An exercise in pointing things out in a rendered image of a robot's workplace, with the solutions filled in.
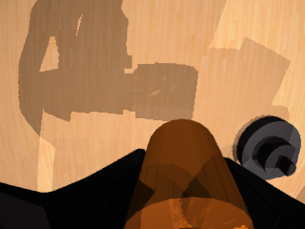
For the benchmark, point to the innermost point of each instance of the orange knob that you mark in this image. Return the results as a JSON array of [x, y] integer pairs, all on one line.
[[184, 183]]

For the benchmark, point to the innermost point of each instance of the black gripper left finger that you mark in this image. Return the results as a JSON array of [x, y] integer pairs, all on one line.
[[99, 201]]

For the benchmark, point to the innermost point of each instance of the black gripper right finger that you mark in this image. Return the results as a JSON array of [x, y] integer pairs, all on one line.
[[268, 207]]

